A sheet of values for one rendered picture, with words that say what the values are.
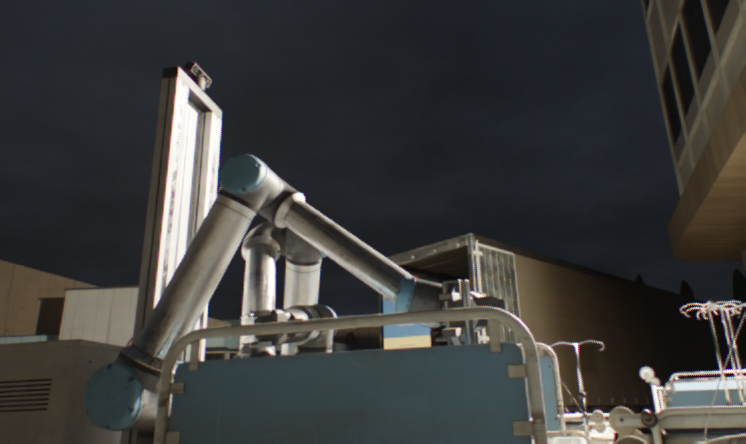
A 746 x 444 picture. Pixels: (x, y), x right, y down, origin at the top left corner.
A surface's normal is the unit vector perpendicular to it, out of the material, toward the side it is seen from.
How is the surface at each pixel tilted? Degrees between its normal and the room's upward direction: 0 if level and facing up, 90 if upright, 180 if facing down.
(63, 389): 90
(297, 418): 90
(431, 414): 90
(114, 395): 94
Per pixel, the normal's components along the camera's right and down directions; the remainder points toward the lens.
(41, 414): -0.19, -0.32
